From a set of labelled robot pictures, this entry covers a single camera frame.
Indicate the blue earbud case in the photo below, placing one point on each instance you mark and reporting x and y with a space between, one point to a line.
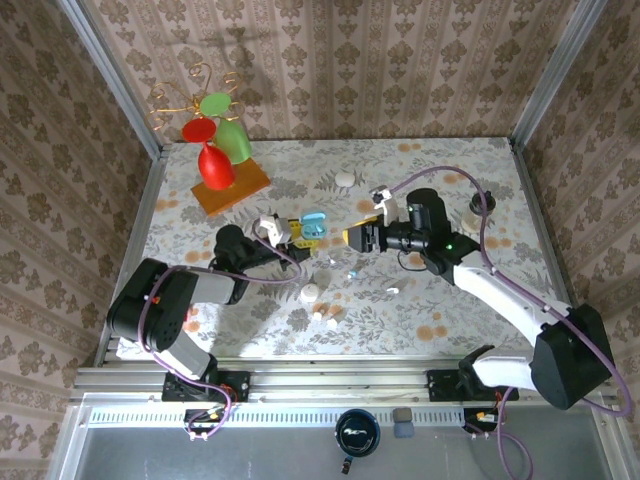
314 220

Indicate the white oval earbud case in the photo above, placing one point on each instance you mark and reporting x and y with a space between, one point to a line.
344 178

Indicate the white round earbud case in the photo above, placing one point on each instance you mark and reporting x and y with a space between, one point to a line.
310 293

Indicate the grey and black left robot arm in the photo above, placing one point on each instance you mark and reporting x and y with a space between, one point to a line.
150 305

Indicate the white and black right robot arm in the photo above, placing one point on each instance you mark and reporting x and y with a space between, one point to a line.
500 295

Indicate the clear bottle with black cap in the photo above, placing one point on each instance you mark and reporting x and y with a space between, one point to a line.
470 222

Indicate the red and yellow snack packet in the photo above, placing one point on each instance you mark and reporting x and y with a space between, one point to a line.
188 315

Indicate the red plastic goblet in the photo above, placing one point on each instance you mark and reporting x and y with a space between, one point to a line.
216 167

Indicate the green plastic goblet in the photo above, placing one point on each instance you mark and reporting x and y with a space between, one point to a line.
232 142

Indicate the small grey block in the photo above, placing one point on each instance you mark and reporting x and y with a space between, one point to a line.
401 415

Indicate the dark blue bowl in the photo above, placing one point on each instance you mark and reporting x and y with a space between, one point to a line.
357 432

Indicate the small blue-grey pad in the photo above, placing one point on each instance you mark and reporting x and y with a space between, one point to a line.
404 430

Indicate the grey metal tray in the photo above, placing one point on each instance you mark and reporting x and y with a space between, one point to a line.
225 460

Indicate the small black clip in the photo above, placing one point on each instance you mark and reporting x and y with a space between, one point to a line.
346 466

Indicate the aluminium side rail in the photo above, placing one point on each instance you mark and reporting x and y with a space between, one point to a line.
535 200
148 200

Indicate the long aluminium mounting rail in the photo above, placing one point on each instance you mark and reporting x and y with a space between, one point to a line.
340 380

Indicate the aluminium corner post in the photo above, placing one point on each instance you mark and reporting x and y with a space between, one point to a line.
112 75
556 75

